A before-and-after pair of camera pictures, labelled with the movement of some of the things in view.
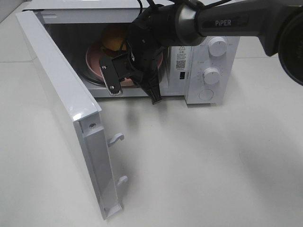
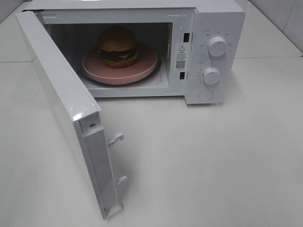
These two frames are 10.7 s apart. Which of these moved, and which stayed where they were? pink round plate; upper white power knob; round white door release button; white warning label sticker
Moved: pink round plate
Stayed: white warning label sticker; upper white power knob; round white door release button
